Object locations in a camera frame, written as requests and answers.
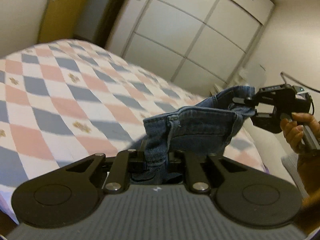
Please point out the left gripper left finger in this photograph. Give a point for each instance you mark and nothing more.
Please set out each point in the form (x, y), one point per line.
(118, 179)

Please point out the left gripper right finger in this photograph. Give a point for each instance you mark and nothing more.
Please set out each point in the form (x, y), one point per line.
(194, 176)

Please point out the blue denim jeans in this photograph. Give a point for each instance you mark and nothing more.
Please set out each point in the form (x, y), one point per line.
(206, 128)

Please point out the person's right hand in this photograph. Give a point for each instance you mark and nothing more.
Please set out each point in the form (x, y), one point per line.
(293, 131)

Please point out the checkered pink blue bed quilt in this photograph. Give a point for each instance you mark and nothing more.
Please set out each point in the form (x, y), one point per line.
(66, 100)

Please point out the white wardrobe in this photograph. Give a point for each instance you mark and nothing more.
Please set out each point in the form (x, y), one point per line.
(195, 44)

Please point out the yellow wooden door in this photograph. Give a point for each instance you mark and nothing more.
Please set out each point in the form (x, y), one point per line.
(60, 19)

